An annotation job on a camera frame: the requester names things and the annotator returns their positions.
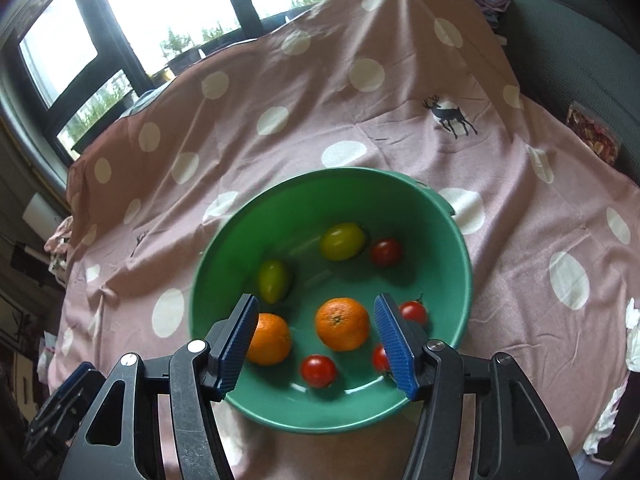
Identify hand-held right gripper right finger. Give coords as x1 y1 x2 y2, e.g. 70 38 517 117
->
374 293 581 480

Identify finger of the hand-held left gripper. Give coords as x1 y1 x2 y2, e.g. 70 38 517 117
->
22 367 106 461
47 361 96 411

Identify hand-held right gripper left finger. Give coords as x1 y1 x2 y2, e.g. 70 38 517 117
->
60 293 260 480

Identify red cherry tomato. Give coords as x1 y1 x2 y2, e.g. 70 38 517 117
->
399 297 429 328
370 238 403 267
371 344 393 373
300 354 338 389

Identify orange mandarin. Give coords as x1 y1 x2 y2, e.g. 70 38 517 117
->
315 297 372 352
245 312 293 367

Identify elongated green fruit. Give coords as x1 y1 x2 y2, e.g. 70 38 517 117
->
256 259 293 305

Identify round green fruit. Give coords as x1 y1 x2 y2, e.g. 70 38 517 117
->
320 222 368 262

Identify green plastic bowl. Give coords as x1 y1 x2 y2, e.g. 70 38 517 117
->
189 166 475 435

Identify pile of pale clothes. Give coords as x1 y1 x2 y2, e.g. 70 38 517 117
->
44 217 76 286

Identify white cylindrical appliance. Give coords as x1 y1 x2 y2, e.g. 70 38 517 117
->
22 192 68 236

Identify crumpled white tissue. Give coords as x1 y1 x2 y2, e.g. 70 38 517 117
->
582 385 626 456
622 297 640 361

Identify pink polka-dot blanket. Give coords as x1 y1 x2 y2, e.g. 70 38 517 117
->
42 0 640 466

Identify dark plant pot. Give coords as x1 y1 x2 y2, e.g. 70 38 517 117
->
162 47 203 76

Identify clear packet of snacks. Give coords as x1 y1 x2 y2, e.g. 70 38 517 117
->
566 102 623 167

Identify black-framed window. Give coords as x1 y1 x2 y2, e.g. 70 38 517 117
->
0 0 371 161

